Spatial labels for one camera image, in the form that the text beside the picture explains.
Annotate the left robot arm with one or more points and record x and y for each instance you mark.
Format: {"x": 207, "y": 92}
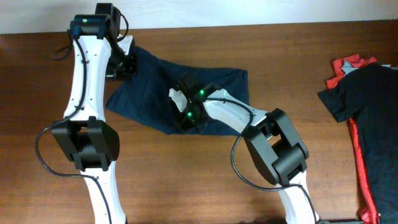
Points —
{"x": 101, "y": 54}

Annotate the dark navy t-shirt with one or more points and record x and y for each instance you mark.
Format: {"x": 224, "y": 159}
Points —
{"x": 369, "y": 96}

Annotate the navy blue shorts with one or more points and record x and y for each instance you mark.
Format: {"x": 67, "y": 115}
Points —
{"x": 145, "y": 97}

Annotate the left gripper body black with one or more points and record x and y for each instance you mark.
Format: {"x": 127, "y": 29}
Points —
{"x": 122, "y": 66}

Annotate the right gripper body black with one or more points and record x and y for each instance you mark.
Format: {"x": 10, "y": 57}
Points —
{"x": 187, "y": 117}

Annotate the red garment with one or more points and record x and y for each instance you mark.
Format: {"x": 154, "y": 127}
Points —
{"x": 341, "y": 68}

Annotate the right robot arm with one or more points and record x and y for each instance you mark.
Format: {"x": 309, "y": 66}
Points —
{"x": 276, "y": 149}

